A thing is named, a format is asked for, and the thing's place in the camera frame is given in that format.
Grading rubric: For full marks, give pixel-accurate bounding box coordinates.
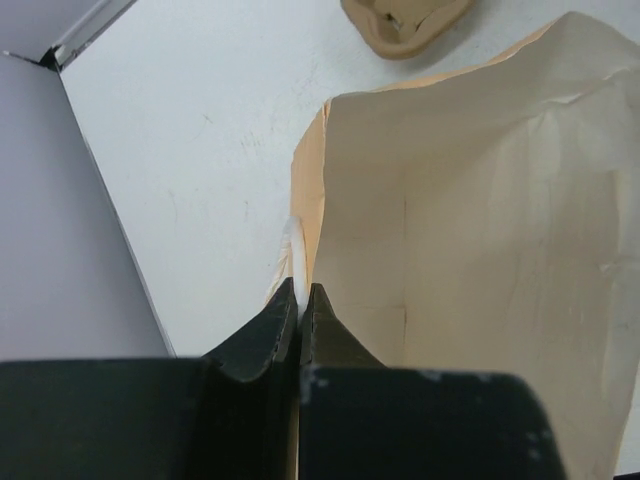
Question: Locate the brown paper bag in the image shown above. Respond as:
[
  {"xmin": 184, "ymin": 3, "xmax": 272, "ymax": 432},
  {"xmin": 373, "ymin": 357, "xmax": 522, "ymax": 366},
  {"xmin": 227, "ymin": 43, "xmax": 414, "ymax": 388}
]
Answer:
[{"xmin": 291, "ymin": 12, "xmax": 639, "ymax": 479}]

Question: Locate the aluminium rail frame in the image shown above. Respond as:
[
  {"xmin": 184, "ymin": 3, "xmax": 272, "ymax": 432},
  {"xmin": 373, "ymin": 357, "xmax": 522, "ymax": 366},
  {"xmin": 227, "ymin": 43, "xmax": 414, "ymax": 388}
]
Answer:
[{"xmin": 1, "ymin": 0, "xmax": 134, "ymax": 71}]

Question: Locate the brown pulp cup carrier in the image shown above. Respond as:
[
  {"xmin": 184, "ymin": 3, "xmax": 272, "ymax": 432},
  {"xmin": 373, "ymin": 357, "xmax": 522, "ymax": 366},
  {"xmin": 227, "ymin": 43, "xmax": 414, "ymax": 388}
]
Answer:
[{"xmin": 341, "ymin": 0, "xmax": 474, "ymax": 60}]

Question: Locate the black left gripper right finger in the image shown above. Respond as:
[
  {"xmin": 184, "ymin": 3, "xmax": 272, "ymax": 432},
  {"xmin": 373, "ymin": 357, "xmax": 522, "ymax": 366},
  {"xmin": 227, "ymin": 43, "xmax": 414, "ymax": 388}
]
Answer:
[{"xmin": 298, "ymin": 284, "xmax": 565, "ymax": 479}]

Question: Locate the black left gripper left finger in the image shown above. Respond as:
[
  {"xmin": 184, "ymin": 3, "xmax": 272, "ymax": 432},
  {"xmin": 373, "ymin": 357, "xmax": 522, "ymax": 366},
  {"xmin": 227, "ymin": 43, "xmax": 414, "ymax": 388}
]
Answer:
[{"xmin": 1, "ymin": 280, "xmax": 298, "ymax": 479}]

